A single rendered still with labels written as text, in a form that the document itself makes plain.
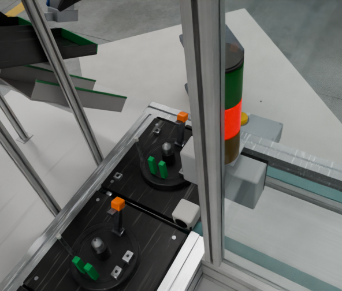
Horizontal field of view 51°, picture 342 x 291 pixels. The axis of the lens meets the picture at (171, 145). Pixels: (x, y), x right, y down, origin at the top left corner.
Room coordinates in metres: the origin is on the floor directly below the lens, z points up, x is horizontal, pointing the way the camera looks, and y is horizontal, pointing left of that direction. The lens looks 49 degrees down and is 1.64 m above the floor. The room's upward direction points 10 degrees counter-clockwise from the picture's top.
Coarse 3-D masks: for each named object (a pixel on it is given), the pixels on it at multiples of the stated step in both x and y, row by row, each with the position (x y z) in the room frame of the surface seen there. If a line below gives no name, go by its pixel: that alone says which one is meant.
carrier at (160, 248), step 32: (96, 192) 0.47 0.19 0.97; (96, 224) 0.38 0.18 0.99; (128, 224) 0.38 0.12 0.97; (160, 224) 0.36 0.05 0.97; (64, 256) 0.33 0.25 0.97; (96, 256) 0.30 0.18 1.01; (128, 256) 0.29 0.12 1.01; (160, 256) 0.29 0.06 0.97; (32, 288) 0.28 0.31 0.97; (64, 288) 0.26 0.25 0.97; (96, 288) 0.25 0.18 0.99; (128, 288) 0.24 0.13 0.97
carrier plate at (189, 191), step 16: (160, 128) 0.64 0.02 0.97; (176, 128) 0.63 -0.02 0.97; (144, 144) 0.59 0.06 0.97; (128, 160) 0.55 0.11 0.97; (112, 176) 0.51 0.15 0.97; (128, 176) 0.50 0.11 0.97; (112, 192) 0.47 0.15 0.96; (128, 192) 0.46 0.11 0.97; (144, 192) 0.45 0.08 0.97; (160, 192) 0.44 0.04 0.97; (176, 192) 0.43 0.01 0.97; (192, 192) 0.43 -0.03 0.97; (144, 208) 0.42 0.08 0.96; (160, 208) 0.40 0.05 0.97; (176, 224) 0.37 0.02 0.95
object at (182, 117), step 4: (180, 112) 0.58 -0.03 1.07; (180, 116) 0.57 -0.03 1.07; (184, 116) 0.56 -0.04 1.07; (180, 120) 0.56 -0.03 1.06; (184, 120) 0.56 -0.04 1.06; (176, 124) 0.55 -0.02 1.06; (180, 124) 0.55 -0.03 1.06; (184, 124) 0.56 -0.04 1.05; (180, 128) 0.56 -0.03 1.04; (184, 128) 0.56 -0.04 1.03; (180, 132) 0.56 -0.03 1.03; (180, 136) 0.55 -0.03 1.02; (176, 140) 0.55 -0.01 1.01; (180, 140) 0.55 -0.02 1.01
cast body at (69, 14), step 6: (54, 0) 0.89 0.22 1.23; (60, 0) 0.88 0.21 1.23; (54, 6) 0.88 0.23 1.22; (72, 6) 0.89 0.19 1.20; (48, 12) 0.87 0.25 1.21; (54, 12) 0.87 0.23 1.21; (60, 12) 0.87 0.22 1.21; (66, 12) 0.88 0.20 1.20; (72, 12) 0.89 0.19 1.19; (48, 18) 0.86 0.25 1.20; (54, 18) 0.87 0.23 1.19; (60, 18) 0.86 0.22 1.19; (66, 18) 0.87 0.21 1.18; (72, 18) 0.88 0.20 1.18
